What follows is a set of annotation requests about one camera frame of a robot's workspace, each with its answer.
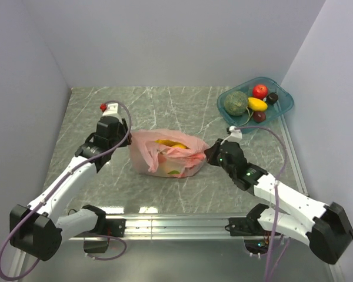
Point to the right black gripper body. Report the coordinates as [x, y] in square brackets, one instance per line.
[215, 157]

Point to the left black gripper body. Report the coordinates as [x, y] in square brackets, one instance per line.
[123, 131]

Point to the pink plastic bag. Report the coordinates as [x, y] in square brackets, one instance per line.
[151, 158]

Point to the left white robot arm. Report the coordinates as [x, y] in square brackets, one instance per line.
[39, 228]

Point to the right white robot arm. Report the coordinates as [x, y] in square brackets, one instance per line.
[324, 228]

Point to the yellow mango in bag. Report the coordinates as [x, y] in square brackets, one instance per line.
[180, 146]

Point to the yellow banana in bag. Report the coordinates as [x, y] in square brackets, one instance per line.
[166, 142]

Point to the dark red plum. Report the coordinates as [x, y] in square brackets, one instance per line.
[259, 116]

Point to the green netted melon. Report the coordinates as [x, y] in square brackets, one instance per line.
[236, 103]

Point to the yellow mango in tray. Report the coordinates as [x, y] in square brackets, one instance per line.
[256, 104]

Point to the red apple in tray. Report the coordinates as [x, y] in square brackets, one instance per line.
[260, 91]

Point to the dark purple mangosteen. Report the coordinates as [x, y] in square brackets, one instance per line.
[272, 98]

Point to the teal plastic tray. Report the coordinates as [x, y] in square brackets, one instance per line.
[284, 104]

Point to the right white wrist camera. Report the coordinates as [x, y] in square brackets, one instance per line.
[234, 135]

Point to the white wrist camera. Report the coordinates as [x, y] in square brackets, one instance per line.
[234, 135]
[110, 109]

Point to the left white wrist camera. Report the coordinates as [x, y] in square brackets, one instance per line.
[110, 109]

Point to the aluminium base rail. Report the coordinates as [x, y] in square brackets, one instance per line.
[159, 248]

